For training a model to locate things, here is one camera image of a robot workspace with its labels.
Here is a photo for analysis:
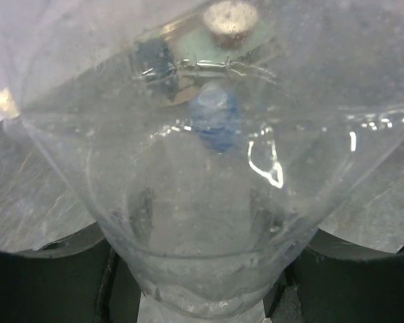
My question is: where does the clear wide plastic bottle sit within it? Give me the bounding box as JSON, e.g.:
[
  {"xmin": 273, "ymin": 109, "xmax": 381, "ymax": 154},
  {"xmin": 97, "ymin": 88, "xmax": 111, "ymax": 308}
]
[{"xmin": 0, "ymin": 1, "xmax": 404, "ymax": 322}]

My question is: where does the blue label plastic bottle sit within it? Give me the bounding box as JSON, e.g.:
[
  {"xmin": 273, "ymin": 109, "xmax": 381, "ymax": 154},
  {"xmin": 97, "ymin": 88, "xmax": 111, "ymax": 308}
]
[{"xmin": 189, "ymin": 83, "xmax": 240, "ymax": 152}]

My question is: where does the cream notched bottle cap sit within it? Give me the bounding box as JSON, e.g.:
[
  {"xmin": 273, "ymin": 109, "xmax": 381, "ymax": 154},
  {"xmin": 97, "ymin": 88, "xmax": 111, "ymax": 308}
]
[{"xmin": 0, "ymin": 87, "xmax": 20, "ymax": 119}]

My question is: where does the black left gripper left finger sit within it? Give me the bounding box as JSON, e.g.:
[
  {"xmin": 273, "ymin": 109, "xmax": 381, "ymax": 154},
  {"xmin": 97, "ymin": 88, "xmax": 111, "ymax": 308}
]
[{"xmin": 0, "ymin": 223, "xmax": 141, "ymax": 322}]

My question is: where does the dark blue ceramic cup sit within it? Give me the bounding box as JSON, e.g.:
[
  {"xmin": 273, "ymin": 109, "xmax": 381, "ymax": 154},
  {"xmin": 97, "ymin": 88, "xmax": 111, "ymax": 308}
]
[{"xmin": 135, "ymin": 38, "xmax": 179, "ymax": 101}]

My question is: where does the light green square plate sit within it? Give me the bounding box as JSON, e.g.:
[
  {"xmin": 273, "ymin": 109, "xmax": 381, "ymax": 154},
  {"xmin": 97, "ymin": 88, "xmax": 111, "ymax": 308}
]
[{"xmin": 173, "ymin": 20, "xmax": 281, "ymax": 64}]

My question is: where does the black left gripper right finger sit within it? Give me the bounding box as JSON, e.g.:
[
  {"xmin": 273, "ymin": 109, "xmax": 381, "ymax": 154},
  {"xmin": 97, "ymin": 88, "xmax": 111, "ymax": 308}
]
[{"xmin": 264, "ymin": 230, "xmax": 404, "ymax": 322}]

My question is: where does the cream and brown bowl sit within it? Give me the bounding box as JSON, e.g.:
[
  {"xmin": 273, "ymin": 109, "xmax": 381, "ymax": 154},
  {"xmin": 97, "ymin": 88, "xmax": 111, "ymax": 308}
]
[{"xmin": 202, "ymin": 1, "xmax": 259, "ymax": 49}]

